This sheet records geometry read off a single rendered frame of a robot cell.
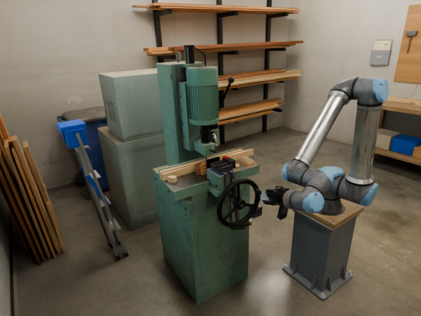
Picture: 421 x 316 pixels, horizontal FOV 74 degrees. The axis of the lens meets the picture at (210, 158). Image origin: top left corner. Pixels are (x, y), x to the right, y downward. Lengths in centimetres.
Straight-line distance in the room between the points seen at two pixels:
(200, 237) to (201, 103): 79
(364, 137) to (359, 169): 19
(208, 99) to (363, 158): 91
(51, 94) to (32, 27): 70
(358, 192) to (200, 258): 102
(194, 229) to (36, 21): 284
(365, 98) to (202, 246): 123
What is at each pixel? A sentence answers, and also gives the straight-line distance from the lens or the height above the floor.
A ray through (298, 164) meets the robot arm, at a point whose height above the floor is 107.
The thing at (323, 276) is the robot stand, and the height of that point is 16.
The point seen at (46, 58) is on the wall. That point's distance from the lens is 372.
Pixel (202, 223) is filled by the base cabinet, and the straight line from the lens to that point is 172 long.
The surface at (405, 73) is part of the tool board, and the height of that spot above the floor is 116.
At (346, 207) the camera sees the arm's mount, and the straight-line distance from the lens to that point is 209.
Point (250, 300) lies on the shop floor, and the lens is 215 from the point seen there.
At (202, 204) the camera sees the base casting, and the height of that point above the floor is 76.
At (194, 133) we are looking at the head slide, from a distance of 175.
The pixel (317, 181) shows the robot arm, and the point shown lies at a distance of 134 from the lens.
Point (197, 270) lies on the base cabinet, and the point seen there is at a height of 29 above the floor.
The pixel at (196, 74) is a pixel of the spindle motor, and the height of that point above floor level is 147.
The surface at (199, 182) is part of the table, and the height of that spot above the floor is 90.
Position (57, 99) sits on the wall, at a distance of 377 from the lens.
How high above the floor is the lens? 163
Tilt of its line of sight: 23 degrees down
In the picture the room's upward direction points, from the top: 2 degrees counter-clockwise
